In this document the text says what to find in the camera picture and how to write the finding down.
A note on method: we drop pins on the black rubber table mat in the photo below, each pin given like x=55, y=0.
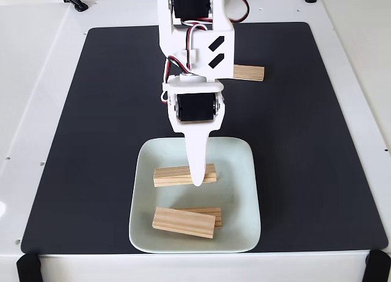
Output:
x=91, y=172

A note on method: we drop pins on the wooden block numbered two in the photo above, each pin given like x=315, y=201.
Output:
x=183, y=222

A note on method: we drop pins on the pale green square plate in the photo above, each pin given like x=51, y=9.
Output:
x=238, y=178

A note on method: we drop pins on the grooved wooden block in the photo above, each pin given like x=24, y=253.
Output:
x=249, y=73
x=171, y=176
x=218, y=218

